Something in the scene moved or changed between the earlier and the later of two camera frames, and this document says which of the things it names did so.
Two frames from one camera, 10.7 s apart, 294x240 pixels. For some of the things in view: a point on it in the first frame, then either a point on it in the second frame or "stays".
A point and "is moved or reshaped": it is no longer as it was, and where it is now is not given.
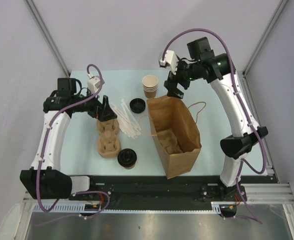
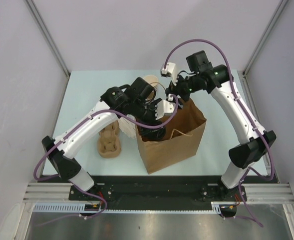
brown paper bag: [175, 137] is moved or reshaped
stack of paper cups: [149, 83] stays
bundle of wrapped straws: [126, 121] stays
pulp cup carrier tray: [109, 144] stays
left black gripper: [98, 108] → [152, 119]
